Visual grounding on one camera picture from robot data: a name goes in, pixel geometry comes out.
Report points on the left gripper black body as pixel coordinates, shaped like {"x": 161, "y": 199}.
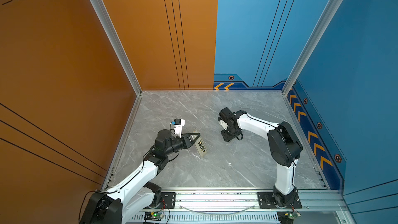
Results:
{"x": 183, "y": 145}

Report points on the circuit board right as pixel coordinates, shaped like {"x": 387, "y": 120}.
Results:
{"x": 288, "y": 217}

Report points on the right aluminium corner post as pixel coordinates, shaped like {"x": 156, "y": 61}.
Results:
{"x": 323, "y": 22}

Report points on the aluminium corner post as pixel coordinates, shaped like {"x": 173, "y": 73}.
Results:
{"x": 323, "y": 22}
{"x": 109, "y": 28}

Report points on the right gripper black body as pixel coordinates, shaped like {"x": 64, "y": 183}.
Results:
{"x": 228, "y": 134}

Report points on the white ventilation grille strip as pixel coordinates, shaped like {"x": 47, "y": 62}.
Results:
{"x": 196, "y": 218}

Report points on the left aluminium corner post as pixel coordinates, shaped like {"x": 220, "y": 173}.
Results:
{"x": 109, "y": 28}

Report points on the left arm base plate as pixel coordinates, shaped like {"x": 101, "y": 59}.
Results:
{"x": 164, "y": 199}

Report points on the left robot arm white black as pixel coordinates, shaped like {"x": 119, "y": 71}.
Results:
{"x": 121, "y": 202}

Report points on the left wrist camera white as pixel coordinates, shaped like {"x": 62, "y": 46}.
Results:
{"x": 176, "y": 126}

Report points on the aluminium front rail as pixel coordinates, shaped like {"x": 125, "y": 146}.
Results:
{"x": 234, "y": 200}

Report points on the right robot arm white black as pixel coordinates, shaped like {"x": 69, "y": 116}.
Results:
{"x": 285, "y": 148}

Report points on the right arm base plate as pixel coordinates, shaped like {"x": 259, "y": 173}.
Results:
{"x": 269, "y": 200}

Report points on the green circuit board left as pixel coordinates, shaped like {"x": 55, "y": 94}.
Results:
{"x": 153, "y": 217}

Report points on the beige remote control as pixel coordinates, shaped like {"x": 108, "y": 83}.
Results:
{"x": 199, "y": 144}

